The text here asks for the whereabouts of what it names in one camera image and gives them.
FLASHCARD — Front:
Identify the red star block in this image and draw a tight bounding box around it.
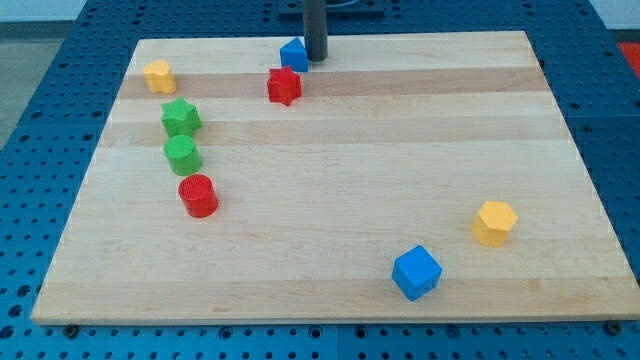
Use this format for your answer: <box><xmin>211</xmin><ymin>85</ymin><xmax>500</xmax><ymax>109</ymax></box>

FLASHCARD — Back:
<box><xmin>267</xmin><ymin>65</ymin><xmax>302</xmax><ymax>106</ymax></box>

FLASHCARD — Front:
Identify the red circle block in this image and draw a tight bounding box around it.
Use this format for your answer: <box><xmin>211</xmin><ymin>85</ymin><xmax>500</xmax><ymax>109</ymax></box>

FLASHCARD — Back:
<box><xmin>178</xmin><ymin>174</ymin><xmax>219</xmax><ymax>218</ymax></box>

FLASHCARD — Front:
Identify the green circle block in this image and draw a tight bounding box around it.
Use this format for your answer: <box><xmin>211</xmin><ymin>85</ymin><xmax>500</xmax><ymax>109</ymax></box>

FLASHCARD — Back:
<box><xmin>163</xmin><ymin>135</ymin><xmax>202</xmax><ymax>176</ymax></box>

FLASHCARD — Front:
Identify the green star block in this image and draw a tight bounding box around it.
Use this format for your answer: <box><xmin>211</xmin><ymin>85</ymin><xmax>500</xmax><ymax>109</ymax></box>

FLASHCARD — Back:
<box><xmin>161</xmin><ymin>97</ymin><xmax>202</xmax><ymax>138</ymax></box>

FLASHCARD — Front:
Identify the yellow hexagon block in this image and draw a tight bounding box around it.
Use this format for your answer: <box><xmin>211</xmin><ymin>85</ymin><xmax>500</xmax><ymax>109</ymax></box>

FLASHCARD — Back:
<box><xmin>471</xmin><ymin>201</ymin><xmax>518</xmax><ymax>247</ymax></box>

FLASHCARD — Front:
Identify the wooden board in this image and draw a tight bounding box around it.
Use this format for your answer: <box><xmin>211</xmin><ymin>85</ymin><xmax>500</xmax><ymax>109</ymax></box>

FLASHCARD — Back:
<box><xmin>31</xmin><ymin>31</ymin><xmax>639</xmax><ymax>326</ymax></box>

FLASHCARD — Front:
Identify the blue triangle block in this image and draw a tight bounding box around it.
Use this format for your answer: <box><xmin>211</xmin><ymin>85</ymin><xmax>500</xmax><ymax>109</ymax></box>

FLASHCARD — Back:
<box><xmin>279</xmin><ymin>38</ymin><xmax>309</xmax><ymax>73</ymax></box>

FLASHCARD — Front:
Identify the blue cube block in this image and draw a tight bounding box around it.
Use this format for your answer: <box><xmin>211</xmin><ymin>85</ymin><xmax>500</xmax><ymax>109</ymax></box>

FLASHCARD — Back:
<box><xmin>391</xmin><ymin>245</ymin><xmax>443</xmax><ymax>301</ymax></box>

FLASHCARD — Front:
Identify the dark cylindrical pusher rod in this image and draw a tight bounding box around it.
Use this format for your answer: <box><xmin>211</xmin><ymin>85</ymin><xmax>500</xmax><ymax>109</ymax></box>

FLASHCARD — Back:
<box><xmin>302</xmin><ymin>0</ymin><xmax>328</xmax><ymax>62</ymax></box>

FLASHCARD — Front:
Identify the yellow heart block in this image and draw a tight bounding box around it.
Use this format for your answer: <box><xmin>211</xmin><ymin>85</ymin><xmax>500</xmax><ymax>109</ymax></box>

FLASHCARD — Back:
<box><xmin>143</xmin><ymin>60</ymin><xmax>177</xmax><ymax>94</ymax></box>

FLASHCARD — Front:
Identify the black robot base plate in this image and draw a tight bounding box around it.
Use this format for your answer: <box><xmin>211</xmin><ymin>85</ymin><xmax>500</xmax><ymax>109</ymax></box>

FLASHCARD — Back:
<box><xmin>275</xmin><ymin>0</ymin><xmax>385</xmax><ymax>19</ymax></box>

